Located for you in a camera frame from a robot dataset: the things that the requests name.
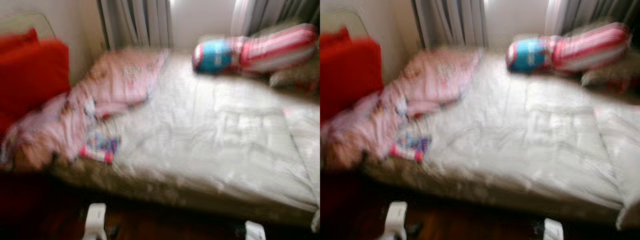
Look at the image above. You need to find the colourful comic book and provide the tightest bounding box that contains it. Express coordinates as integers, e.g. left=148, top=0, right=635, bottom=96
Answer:
left=390, top=132, right=432, bottom=163
left=80, top=134, right=121, bottom=164

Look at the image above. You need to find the pink cartoon print blanket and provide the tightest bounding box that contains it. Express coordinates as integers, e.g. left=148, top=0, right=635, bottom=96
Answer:
left=0, top=48, right=168, bottom=171
left=320, top=47, right=483, bottom=171

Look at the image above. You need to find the folded grey floral comforter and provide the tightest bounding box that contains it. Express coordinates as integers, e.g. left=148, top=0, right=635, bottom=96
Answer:
left=282, top=106, right=321, bottom=201
left=592, top=106, right=640, bottom=231

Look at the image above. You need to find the grey floral pillow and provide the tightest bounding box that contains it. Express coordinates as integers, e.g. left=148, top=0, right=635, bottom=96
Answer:
left=270, top=60, right=321, bottom=91
left=581, top=60, right=640, bottom=91

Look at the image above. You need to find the large red cushion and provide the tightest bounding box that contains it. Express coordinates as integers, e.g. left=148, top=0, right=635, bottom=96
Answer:
left=320, top=37, right=383, bottom=123
left=0, top=39, right=71, bottom=136

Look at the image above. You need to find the flat red cushion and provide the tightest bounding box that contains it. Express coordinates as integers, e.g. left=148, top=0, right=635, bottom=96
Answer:
left=320, top=26, right=351, bottom=48
left=0, top=28, right=39, bottom=53

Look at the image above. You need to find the stars and stripes bolster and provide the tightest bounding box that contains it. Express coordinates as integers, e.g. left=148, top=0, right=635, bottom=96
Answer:
left=192, top=23, right=319, bottom=75
left=506, top=22, right=630, bottom=74

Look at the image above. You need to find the white quilted mattress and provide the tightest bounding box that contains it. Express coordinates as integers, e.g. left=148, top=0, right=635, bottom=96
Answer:
left=0, top=11, right=57, bottom=41
left=320, top=9, right=370, bottom=41

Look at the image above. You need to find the grey curtain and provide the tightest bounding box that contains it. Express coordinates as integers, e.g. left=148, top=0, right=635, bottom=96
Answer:
left=545, top=0, right=640, bottom=36
left=232, top=0, right=321, bottom=38
left=97, top=0, right=173, bottom=51
left=412, top=0, right=488, bottom=49

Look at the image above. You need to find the bed with grey floral cover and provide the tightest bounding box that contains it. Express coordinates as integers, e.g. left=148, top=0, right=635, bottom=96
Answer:
left=362, top=47, right=640, bottom=226
left=50, top=47, right=321, bottom=226

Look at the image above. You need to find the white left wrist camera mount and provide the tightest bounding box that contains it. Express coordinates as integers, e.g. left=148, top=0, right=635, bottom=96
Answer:
left=84, top=202, right=107, bottom=240
left=384, top=201, right=408, bottom=240

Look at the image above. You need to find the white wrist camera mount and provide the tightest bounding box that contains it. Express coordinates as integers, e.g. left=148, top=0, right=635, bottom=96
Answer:
left=84, top=202, right=107, bottom=240
left=245, top=221, right=267, bottom=240
left=384, top=201, right=408, bottom=240
left=543, top=218, right=565, bottom=240

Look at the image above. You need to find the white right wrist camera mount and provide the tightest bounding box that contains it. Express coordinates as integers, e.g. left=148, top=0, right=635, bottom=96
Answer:
left=245, top=221, right=267, bottom=240
left=543, top=218, right=565, bottom=240

